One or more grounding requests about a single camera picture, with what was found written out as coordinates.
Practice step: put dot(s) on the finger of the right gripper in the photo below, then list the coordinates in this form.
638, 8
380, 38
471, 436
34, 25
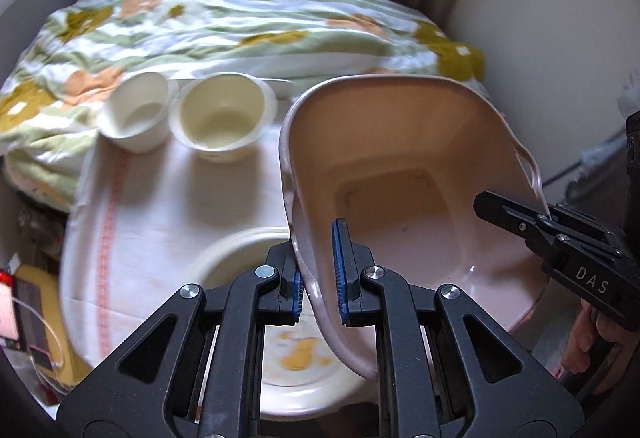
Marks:
583, 228
518, 219

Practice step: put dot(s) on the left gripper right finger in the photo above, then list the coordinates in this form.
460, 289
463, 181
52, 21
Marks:
446, 368

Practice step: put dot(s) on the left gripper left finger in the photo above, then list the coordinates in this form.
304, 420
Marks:
194, 368

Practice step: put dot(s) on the yellow duck deep plate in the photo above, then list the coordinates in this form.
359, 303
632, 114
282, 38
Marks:
301, 377

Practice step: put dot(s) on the pink square bowl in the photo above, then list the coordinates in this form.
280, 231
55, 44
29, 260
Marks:
401, 158

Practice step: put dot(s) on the cream duck bowl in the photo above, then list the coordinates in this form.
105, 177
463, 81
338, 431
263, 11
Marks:
221, 118

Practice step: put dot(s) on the white ribbed bowl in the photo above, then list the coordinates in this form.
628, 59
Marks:
135, 115

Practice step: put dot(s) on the clothes on rack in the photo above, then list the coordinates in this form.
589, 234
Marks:
605, 161

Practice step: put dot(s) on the white pink tablecloth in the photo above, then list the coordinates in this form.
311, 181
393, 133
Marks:
144, 225

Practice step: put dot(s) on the floral green duvet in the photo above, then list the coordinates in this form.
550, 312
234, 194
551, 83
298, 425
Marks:
82, 52

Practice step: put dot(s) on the grey headboard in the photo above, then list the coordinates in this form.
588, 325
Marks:
20, 24

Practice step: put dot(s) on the red phone with cable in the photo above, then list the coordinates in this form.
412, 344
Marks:
24, 327

